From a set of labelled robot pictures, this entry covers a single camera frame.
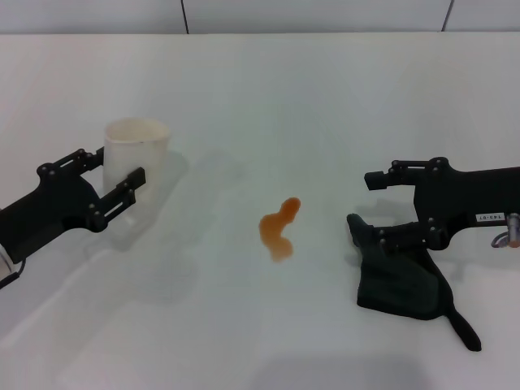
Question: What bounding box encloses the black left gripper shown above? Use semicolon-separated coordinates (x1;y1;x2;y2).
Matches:
0;147;147;264

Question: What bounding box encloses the brown water stain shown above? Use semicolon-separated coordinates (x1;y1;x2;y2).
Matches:
258;197;303;263

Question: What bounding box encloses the black cable with metal plug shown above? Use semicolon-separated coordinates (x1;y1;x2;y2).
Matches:
489;212;520;250

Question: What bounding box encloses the dark blue rag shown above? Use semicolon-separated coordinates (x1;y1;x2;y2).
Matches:
346;212;483;353

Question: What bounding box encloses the white translucent plastic cup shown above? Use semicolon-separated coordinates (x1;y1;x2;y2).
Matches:
102;116;171;241

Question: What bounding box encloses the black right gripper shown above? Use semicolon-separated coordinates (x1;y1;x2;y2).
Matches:
363;156;520;251

